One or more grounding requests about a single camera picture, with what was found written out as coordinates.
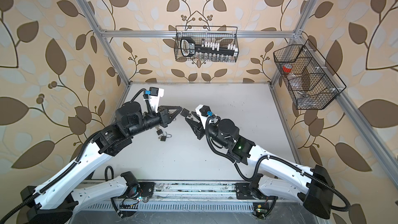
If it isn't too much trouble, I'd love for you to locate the red cap in basket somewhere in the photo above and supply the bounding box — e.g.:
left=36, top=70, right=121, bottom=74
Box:
left=282, top=63, right=293, bottom=74

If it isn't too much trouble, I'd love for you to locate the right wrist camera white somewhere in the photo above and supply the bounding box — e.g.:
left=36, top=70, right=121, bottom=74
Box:
left=195, top=105, right=214, bottom=128

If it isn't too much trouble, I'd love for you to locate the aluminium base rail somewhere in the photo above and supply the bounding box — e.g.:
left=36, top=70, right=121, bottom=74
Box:
left=71, top=179, right=280, bottom=213

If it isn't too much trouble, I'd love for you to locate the back wire basket black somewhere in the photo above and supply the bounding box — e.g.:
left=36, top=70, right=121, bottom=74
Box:
left=174, top=25, right=239, bottom=63

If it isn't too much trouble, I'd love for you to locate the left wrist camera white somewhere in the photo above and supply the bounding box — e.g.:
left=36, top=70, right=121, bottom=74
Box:
left=144, top=87, right=164, bottom=113

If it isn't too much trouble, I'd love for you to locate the black tool rack with sockets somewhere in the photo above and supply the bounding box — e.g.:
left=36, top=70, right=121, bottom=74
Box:
left=179, top=37, right=239, bottom=58

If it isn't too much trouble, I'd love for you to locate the side wire basket black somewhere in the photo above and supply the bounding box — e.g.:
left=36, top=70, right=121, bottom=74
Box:
left=273, top=40, right=346, bottom=110

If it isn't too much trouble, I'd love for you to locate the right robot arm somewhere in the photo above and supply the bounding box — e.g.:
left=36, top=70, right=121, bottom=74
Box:
left=182, top=105, right=351, bottom=219

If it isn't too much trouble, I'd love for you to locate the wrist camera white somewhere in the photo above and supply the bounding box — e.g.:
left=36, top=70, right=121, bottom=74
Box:
left=195, top=105, right=214, bottom=128
left=144, top=87, right=164, bottom=113

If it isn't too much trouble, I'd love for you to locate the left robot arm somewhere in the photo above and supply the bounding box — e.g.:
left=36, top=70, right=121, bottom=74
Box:
left=1, top=87, right=182, bottom=224

